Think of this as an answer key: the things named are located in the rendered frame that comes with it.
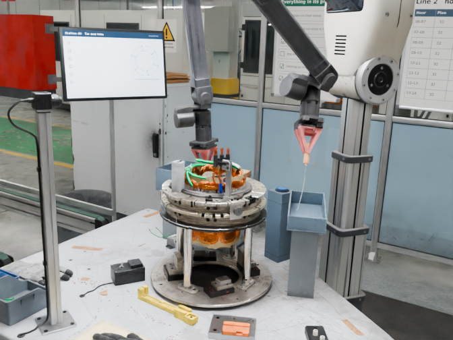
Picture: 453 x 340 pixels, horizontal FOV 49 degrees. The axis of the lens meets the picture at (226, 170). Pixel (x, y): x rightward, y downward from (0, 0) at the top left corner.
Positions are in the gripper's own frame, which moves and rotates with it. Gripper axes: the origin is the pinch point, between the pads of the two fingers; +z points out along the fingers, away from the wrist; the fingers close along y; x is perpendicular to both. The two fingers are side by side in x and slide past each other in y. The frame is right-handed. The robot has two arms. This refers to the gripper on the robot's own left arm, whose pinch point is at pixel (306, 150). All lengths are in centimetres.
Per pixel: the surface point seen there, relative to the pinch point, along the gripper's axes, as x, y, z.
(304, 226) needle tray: 0.1, 3.3, 22.1
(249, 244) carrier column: -12.7, -10.0, 28.4
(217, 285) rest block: -20.8, -11.5, 41.1
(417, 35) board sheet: 107, -145, -117
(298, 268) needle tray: 2.9, -9.9, 34.0
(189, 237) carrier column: -30.7, -7.0, 28.1
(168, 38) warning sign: -55, -261, -140
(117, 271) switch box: -51, -22, 41
